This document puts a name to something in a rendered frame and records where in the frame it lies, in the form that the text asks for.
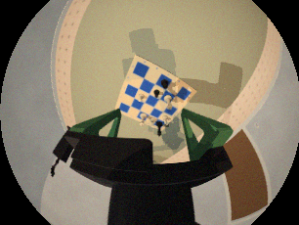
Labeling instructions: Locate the blue and cream checkered board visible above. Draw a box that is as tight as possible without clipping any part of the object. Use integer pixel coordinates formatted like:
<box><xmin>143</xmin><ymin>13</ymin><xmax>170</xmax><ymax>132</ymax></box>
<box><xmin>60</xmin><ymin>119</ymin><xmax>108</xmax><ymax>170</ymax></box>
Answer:
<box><xmin>115</xmin><ymin>55</ymin><xmax>196</xmax><ymax>131</ymax></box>

